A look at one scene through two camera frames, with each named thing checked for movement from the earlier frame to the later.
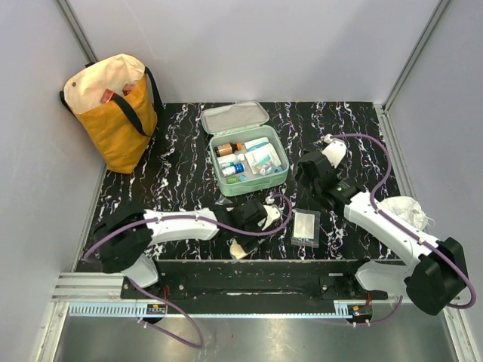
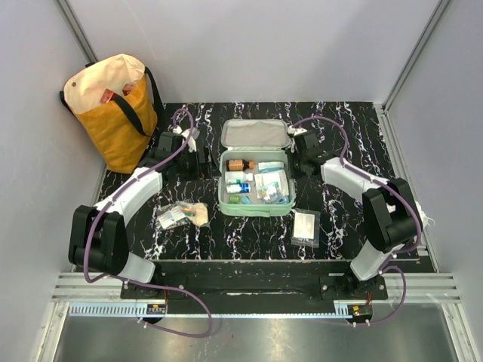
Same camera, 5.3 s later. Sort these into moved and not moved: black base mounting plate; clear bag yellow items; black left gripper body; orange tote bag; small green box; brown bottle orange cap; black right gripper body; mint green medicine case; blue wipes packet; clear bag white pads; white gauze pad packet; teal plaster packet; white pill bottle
Moved: black right gripper body; blue wipes packet; white pill bottle; black left gripper body; mint green medicine case; teal plaster packet; clear bag yellow items; small green box; white gauze pad packet; brown bottle orange cap
Not moved: clear bag white pads; black base mounting plate; orange tote bag
